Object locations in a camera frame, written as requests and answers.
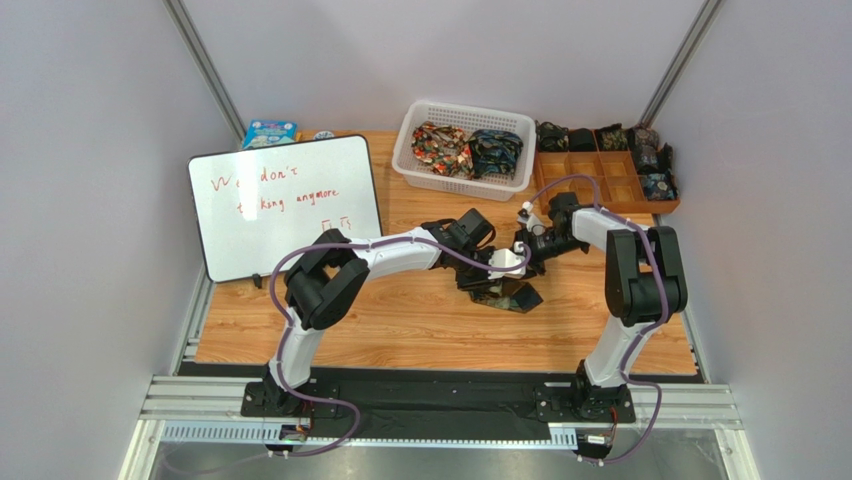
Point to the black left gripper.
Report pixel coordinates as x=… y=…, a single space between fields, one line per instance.
x=480 y=281

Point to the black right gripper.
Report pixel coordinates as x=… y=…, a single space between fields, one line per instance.
x=526 y=249

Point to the blue brown floral tie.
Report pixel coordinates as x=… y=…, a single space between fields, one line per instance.
x=511 y=295

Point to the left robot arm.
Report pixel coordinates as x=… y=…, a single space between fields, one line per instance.
x=327 y=277

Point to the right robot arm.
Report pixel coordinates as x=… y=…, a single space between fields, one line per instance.
x=644 y=286

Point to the wooden compartment tray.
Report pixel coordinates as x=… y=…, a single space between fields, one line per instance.
x=609 y=178

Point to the rolled black tie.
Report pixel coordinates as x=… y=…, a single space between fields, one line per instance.
x=582 y=140

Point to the dark blue patterned tie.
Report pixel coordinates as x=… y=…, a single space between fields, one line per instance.
x=494 y=152

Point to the rolled green patterned tie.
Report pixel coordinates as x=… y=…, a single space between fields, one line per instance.
x=612 y=138

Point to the rolled blue patterned tie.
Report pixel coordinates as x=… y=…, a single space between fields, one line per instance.
x=659 y=187

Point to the white plastic basket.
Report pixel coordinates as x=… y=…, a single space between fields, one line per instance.
x=495 y=186

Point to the rolled dark grey tie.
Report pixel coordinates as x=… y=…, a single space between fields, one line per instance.
x=648 y=160

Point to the rolled grey patterned tie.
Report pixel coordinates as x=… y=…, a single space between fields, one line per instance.
x=640 y=136

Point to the red floral tie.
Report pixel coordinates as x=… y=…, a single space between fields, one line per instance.
x=443 y=148

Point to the blue red box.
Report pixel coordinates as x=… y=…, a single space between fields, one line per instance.
x=265 y=133

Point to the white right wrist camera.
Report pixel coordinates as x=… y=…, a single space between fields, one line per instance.
x=530 y=221

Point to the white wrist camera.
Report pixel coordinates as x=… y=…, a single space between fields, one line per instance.
x=530 y=221
x=508 y=262

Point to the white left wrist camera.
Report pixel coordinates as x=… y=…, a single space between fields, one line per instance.
x=508 y=262

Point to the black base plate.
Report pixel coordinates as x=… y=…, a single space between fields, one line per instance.
x=426 y=404

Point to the white whiteboard black frame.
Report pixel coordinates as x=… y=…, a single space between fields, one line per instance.
x=255 y=206

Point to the aluminium frame rail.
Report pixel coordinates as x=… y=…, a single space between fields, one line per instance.
x=425 y=366

